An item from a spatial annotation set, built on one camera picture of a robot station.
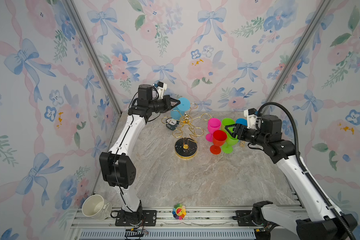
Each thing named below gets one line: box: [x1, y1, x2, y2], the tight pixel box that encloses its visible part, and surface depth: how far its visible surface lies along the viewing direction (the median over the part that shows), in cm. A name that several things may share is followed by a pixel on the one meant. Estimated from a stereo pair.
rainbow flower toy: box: [172, 203, 187, 220], surface depth 77 cm
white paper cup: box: [81, 194, 113, 220], surface depth 72 cm
